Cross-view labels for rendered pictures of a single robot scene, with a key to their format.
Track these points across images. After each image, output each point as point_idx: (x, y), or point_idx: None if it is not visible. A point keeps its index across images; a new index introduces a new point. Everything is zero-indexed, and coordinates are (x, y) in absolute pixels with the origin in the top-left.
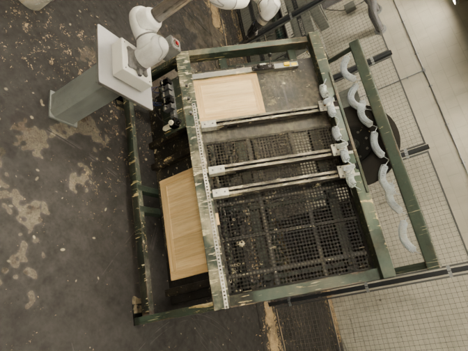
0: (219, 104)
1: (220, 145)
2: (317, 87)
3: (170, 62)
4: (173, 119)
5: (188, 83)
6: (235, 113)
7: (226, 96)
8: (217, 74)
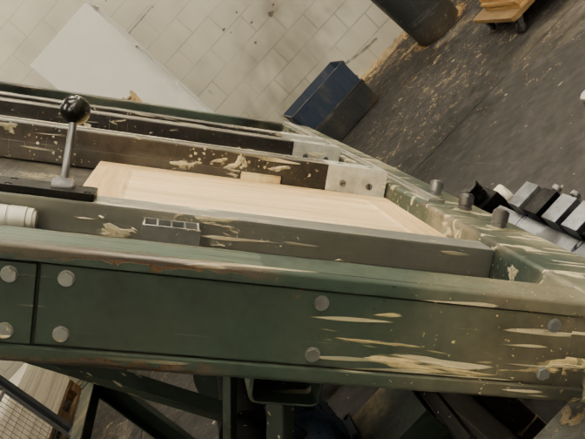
0: (313, 204)
1: None
2: None
3: None
4: (500, 194)
5: (494, 229)
6: (237, 182)
7: (275, 206)
8: (332, 225)
